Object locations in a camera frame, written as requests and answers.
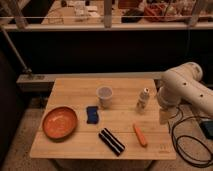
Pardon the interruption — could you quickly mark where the small white bottle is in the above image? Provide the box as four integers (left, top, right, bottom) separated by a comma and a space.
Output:
137, 88, 150, 109

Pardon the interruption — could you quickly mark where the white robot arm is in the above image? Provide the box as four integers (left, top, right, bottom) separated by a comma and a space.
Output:
157, 62, 213, 124

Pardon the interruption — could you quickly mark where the orange carrot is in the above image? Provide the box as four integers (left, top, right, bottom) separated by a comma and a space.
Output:
133, 124, 147, 147

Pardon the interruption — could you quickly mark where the dark box on floor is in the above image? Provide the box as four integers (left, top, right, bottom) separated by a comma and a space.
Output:
200, 121, 213, 140

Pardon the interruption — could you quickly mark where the black white striped block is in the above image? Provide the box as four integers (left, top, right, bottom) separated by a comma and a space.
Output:
98, 128, 125, 156

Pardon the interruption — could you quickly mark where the clear plastic cup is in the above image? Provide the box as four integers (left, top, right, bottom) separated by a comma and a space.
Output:
96, 86, 113, 108

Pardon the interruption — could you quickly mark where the orange bowl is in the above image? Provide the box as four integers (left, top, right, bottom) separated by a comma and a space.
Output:
42, 106, 78, 140

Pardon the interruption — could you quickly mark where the diagonal metal pole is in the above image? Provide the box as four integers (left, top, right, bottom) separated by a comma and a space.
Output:
0, 26, 32, 77

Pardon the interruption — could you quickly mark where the upper shelf with clutter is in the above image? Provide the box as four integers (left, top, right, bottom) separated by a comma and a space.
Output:
0, 0, 213, 31

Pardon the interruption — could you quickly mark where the black cable on floor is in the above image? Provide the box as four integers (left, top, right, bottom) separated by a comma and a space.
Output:
168, 105, 213, 169

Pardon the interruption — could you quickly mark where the metal rail beam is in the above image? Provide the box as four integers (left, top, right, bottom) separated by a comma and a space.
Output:
16, 71, 213, 93

